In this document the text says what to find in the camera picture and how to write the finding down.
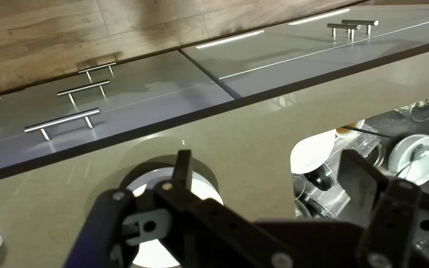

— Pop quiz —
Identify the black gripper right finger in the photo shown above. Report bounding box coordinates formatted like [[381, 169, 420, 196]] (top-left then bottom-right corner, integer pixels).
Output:
[[261, 151, 429, 268]]

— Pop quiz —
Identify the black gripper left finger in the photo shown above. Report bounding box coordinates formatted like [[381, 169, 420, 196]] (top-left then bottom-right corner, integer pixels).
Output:
[[64, 151, 292, 268]]

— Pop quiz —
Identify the white ceramic bowl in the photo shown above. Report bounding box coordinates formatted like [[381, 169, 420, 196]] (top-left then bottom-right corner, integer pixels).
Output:
[[124, 166, 225, 268]]

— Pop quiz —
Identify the white plate in sink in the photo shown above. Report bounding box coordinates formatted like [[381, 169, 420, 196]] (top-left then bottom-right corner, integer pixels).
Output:
[[290, 130, 335, 175]]

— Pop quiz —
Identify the steel drawer handle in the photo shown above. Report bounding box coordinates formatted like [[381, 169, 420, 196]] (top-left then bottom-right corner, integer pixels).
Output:
[[77, 62, 118, 82], [24, 108, 101, 142], [56, 79, 110, 106]]

